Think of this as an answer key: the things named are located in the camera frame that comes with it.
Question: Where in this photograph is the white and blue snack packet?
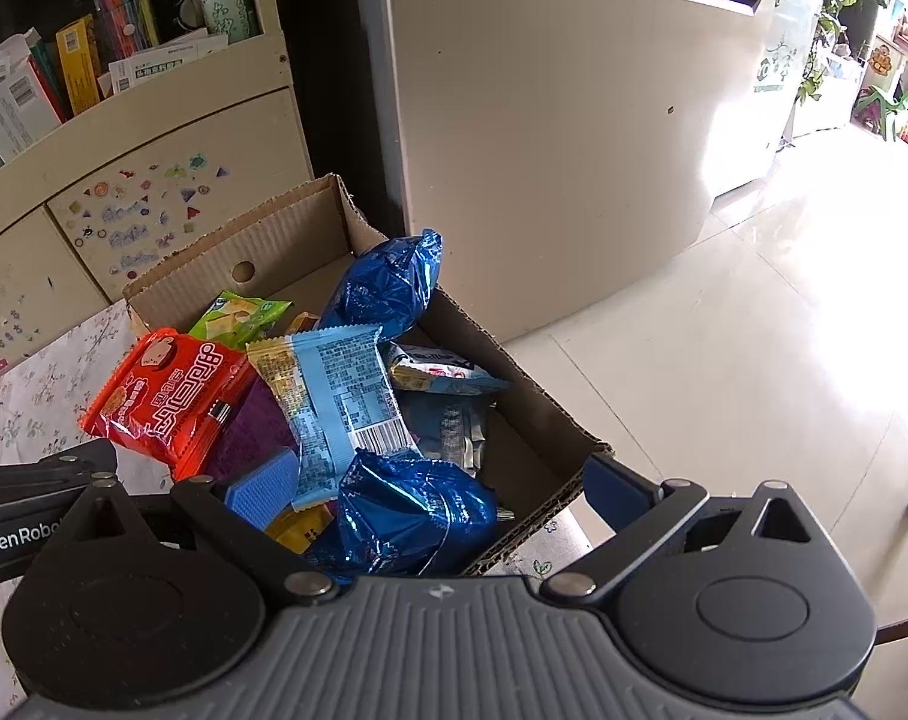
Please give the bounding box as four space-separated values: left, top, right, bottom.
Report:
385 343 513 395

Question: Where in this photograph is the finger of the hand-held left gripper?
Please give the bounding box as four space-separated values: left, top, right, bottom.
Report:
0 439 119 511

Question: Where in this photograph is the light blue snack packet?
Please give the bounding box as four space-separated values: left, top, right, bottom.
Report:
245 324 426 509

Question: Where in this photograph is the brown cardboard box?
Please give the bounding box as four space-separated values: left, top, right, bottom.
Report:
122 174 616 578

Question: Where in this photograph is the flat white medicine box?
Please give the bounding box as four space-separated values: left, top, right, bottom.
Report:
109 31 231 95

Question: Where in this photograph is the yellow box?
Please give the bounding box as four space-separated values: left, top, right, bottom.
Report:
55 15 104 118

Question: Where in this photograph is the white refrigerator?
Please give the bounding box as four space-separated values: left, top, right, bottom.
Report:
353 0 786 344

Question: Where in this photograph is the green snack packet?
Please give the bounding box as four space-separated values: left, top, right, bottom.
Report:
189 291 294 350

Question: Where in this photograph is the white and teal box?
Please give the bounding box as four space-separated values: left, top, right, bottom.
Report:
0 52 67 166

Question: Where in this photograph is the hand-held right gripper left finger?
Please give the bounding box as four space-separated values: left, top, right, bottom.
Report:
49 448 339 604

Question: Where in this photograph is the floral tablecloth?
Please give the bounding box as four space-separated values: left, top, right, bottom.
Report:
0 300 599 720

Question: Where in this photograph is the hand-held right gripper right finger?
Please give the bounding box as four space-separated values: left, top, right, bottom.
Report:
542 452 830 602

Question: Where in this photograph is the yellow snack packet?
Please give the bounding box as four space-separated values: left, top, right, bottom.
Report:
266 502 336 554

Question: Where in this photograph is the green stool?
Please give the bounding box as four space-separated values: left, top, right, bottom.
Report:
857 86 908 143

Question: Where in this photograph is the red snack packet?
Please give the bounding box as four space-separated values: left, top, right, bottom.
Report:
81 328 254 482

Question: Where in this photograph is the blue foil snack packet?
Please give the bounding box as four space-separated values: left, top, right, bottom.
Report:
317 229 445 351
304 448 500 580

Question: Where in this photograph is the cream wooden cabinet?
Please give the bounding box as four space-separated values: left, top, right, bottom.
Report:
0 0 318 395

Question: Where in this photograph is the purple snack packet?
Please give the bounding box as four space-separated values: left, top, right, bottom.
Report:
199 381 306 488

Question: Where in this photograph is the silver snack packet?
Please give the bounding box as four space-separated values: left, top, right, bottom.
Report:
400 390 494 479

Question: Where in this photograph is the potted green plant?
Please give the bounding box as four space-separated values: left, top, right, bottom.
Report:
795 0 895 104

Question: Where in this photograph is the colourful striped box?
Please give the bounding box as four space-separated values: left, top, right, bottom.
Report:
90 0 160 70

